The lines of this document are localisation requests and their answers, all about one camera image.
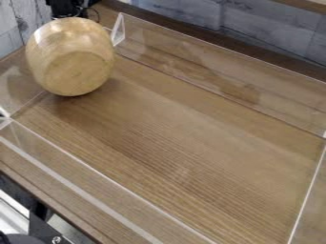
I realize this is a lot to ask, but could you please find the black metal table bracket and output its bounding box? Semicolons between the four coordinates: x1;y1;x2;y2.
28;213;69;244

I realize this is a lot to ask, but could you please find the wooden bowl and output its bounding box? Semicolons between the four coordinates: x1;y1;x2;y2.
25;17;115;96

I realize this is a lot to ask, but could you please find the clear acrylic corner bracket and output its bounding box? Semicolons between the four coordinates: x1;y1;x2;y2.
104;13;126;46

